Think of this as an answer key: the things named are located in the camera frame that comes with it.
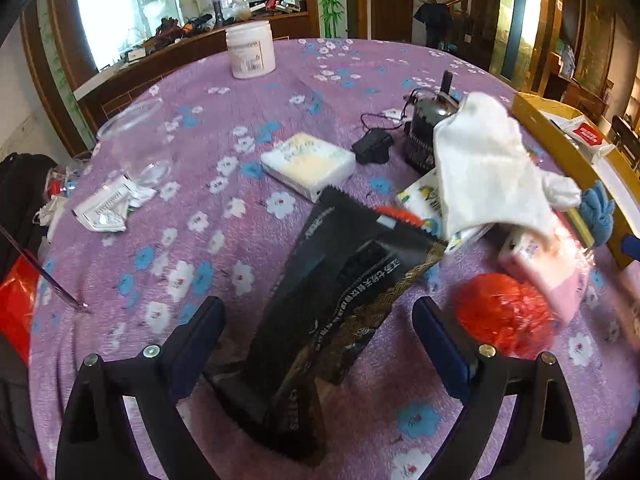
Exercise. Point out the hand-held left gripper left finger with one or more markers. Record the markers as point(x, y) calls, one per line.
point(195, 345)

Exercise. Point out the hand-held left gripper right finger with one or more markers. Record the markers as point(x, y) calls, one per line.
point(440, 345)

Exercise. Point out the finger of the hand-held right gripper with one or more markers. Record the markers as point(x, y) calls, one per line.
point(632, 249)

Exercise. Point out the pink tissue pack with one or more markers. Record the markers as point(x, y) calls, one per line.
point(545, 270)

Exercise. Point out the white plastic bag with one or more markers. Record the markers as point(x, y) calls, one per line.
point(562, 190)

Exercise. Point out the black foil bag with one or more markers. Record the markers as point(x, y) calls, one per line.
point(325, 300)

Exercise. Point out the yellow cardboard box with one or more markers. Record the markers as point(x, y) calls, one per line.
point(555, 145)

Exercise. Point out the floral tissue pack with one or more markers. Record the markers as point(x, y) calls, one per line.
point(420, 197)

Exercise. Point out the white cloth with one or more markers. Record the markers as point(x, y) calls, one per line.
point(480, 170)

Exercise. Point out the white napkin pack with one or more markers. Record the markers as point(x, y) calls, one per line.
point(310, 165)

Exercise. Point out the wooden chair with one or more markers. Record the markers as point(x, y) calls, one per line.
point(625, 140)

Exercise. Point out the red and white tissue pack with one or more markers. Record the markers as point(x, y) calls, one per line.
point(587, 135)

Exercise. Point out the eyeglasses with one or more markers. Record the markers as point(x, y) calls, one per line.
point(70, 294)

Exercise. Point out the white sachet packet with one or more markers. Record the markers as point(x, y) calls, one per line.
point(140, 192)
point(100, 210)

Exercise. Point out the clear plastic cup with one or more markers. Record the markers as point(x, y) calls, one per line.
point(140, 145)

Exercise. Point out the purple floral tablecloth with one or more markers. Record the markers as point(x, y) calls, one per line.
point(200, 135)

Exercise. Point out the black power adapter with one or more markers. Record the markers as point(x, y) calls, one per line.
point(372, 146)

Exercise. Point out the black cylindrical motor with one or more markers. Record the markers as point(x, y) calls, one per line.
point(425, 130)

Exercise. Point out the small white plug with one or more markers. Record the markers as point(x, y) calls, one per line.
point(393, 113)

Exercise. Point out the black backpack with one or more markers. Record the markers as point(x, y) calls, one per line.
point(20, 185)

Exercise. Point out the gold pillar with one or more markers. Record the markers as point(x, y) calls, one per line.
point(515, 20)

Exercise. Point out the wooden staircase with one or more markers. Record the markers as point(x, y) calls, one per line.
point(475, 15)

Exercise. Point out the wooden sideboard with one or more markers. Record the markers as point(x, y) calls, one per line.
point(200, 52)

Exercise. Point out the white plastic jar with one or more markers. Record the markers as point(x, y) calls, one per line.
point(250, 50)

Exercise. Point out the brown wooden door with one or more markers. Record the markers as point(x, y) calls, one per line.
point(392, 0)

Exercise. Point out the large etched wall mirror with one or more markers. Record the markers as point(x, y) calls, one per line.
point(100, 10)

